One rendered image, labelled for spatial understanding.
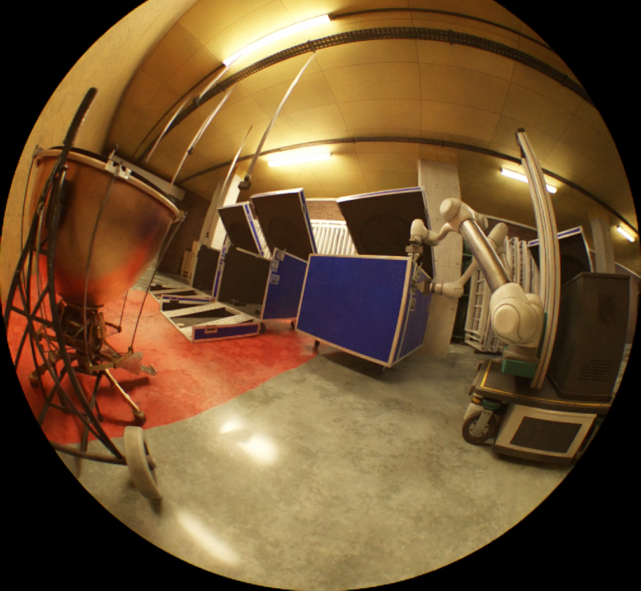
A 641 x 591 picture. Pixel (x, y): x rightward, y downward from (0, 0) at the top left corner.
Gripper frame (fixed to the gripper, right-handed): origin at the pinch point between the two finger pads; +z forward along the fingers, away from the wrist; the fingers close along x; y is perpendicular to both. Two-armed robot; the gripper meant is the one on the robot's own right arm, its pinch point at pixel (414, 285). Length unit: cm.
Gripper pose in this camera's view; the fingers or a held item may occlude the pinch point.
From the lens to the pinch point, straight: 152.7
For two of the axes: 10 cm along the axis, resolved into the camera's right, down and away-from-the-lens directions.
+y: -6.5, -2.0, -7.3
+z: -7.3, -0.8, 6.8
